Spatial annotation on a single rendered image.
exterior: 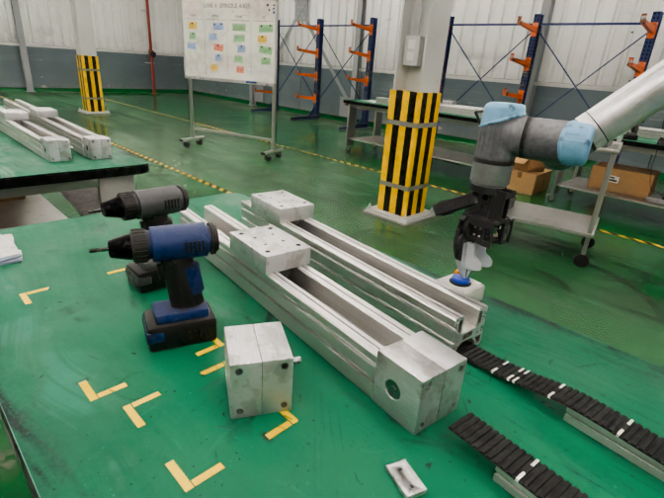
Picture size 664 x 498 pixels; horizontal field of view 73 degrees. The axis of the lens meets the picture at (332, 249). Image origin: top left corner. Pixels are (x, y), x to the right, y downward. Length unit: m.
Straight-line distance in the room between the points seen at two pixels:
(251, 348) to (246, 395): 0.07
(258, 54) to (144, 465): 5.89
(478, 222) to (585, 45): 7.73
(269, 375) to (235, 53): 6.01
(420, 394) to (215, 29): 6.30
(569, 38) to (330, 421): 8.26
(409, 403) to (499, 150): 0.49
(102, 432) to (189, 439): 0.12
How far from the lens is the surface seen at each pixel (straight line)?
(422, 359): 0.69
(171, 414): 0.73
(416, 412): 0.68
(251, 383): 0.67
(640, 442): 0.80
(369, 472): 0.65
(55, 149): 2.38
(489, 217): 0.93
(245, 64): 6.42
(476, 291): 1.02
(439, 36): 4.05
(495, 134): 0.90
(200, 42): 6.88
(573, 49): 8.67
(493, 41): 9.19
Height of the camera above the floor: 1.26
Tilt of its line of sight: 22 degrees down
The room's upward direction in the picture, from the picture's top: 4 degrees clockwise
